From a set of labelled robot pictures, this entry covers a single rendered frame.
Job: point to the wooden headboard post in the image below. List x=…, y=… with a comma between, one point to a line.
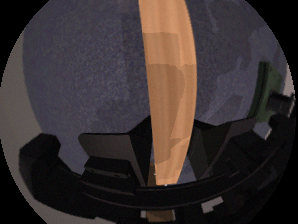
x=152, y=214

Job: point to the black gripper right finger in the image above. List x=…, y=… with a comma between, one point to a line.
x=208, y=141

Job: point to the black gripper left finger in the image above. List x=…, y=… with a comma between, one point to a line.
x=133, y=145

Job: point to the wooden rail with metal hooks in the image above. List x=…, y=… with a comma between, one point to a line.
x=171, y=62

